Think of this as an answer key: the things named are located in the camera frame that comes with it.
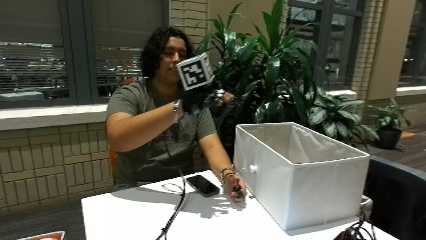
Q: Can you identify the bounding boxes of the white cube with black markers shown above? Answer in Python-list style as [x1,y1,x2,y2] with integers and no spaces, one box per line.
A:
[176,52,216,92]

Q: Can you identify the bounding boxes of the tall green leafy plant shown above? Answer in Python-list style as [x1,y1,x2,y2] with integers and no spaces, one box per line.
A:
[195,0,323,161]

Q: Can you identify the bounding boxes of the grey window ledge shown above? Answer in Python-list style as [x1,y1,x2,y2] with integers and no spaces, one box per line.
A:
[0,103,110,132]

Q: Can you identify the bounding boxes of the small grey object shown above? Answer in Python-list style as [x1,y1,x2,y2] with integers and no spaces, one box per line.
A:
[212,89,236,106]

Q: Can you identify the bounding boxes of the small black clicker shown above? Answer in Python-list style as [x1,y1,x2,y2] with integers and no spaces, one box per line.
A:
[232,184,245,200]

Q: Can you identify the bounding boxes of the the person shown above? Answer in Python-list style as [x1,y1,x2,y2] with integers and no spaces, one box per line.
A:
[106,26,248,203]

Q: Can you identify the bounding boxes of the large window with blinds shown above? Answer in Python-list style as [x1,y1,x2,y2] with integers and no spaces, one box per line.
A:
[0,0,171,110]

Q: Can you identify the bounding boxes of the broad-leaved variegated plant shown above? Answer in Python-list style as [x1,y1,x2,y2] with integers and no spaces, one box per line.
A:
[305,87,381,145]

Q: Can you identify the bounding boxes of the narrow dark-framed window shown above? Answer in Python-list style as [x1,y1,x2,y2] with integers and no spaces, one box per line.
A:
[397,0,426,88]

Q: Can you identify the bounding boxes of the bundle of black cables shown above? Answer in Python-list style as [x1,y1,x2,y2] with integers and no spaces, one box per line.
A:
[332,211,379,240]

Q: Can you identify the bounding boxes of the black glove cable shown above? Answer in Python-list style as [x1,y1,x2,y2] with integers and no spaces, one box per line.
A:
[155,133,188,240]

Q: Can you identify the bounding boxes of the red and white card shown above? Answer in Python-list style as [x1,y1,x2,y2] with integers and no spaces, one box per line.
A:
[18,230,67,240]

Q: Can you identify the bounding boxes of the dark beaded bracelets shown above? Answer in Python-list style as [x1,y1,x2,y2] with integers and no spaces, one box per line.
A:
[219,165,240,183]

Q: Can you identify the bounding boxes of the small potted plant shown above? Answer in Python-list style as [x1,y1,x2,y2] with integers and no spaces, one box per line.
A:
[368,98,413,151]

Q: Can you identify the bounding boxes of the black smartphone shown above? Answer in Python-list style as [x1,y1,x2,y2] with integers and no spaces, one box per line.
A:
[186,174,221,198]

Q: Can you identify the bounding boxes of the thin wire loop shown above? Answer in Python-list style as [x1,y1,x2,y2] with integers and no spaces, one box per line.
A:
[160,181,186,195]

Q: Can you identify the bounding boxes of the black plant pot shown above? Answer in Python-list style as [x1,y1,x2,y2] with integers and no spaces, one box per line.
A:
[376,128,404,151]

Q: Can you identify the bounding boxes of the white fabric storage box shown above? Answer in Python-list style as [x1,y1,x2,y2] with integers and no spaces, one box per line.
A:
[232,121,372,232]

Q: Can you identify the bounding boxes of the dark blue chair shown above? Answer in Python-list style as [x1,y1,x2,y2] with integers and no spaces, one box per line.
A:
[364,154,426,240]

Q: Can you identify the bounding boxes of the tall dark-framed window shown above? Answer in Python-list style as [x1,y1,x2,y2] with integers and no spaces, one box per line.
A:
[287,0,367,92]

